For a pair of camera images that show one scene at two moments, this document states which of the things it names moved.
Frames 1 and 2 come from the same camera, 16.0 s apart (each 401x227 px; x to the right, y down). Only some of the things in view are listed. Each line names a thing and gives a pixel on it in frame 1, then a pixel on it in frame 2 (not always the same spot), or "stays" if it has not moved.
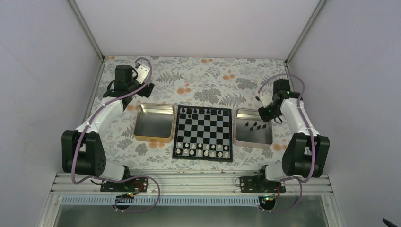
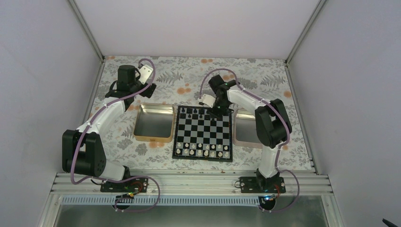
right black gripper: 265,117 to 216,114
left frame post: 87,29 stays
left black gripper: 147,94 stays
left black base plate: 135,185 stays
